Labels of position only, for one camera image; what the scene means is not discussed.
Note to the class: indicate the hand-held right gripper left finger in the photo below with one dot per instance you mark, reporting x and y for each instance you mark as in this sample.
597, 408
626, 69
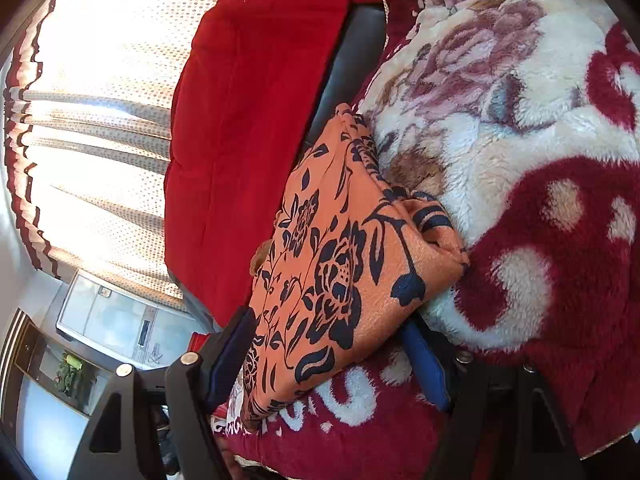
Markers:
232, 355

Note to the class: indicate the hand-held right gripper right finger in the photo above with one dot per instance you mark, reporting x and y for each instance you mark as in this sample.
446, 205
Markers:
425, 360

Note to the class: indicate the orange floral shirt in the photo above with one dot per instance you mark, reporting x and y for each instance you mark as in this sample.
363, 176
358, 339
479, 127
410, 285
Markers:
330, 260

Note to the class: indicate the red printed box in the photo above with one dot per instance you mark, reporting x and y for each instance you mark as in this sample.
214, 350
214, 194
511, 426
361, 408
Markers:
198, 343

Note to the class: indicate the white standing air conditioner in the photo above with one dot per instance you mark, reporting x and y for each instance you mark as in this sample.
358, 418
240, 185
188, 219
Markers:
110, 315

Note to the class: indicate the green plant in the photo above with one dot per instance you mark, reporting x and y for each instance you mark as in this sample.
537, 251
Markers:
70, 367

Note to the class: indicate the brown wooden cabinet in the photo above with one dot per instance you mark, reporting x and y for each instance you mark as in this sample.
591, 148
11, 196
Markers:
30, 345

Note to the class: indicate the red quilt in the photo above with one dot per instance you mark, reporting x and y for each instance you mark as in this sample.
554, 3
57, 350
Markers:
240, 135

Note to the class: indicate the floral plush blanket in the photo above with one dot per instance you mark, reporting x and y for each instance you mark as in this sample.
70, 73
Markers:
525, 135

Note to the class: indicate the dotted cream curtain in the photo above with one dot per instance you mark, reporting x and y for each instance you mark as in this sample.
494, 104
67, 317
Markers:
100, 135

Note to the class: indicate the black leather sofa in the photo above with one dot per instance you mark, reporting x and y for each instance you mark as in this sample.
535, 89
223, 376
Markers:
345, 60

